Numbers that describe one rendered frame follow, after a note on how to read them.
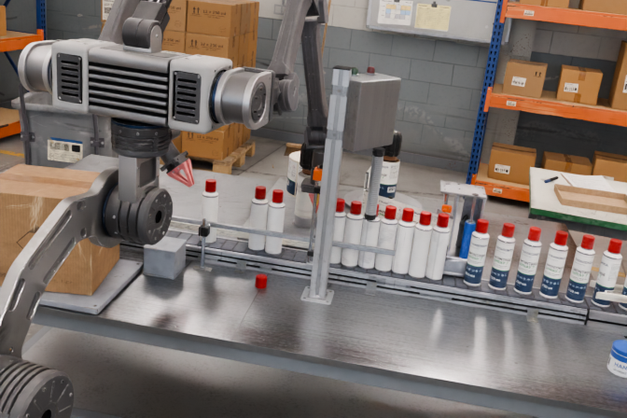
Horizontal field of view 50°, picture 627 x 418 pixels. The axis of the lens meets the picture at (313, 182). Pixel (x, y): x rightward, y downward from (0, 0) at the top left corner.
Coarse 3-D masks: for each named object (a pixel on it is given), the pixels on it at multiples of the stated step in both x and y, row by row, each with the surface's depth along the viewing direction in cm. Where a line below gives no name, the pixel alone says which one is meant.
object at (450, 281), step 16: (192, 240) 214; (224, 240) 217; (272, 256) 209; (288, 256) 210; (304, 256) 211; (368, 272) 204; (384, 272) 205; (464, 288) 200; (480, 288) 201; (512, 288) 203; (560, 304) 196; (576, 304) 197
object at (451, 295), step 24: (240, 240) 218; (216, 264) 210; (264, 264) 208; (288, 264) 206; (384, 288) 203; (408, 288) 202; (432, 288) 200; (456, 288) 200; (504, 312) 199; (552, 312) 196; (576, 312) 195
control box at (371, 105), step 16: (352, 80) 176; (368, 80) 176; (384, 80) 180; (400, 80) 185; (352, 96) 176; (368, 96) 177; (384, 96) 182; (352, 112) 177; (368, 112) 179; (384, 112) 184; (352, 128) 178; (368, 128) 181; (384, 128) 186; (352, 144) 179; (368, 144) 183; (384, 144) 188
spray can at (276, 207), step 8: (272, 192) 205; (280, 192) 204; (272, 200) 205; (280, 200) 205; (272, 208) 204; (280, 208) 205; (272, 216) 205; (280, 216) 206; (272, 224) 206; (280, 224) 206; (272, 240) 207; (280, 240) 209; (272, 248) 208; (280, 248) 210
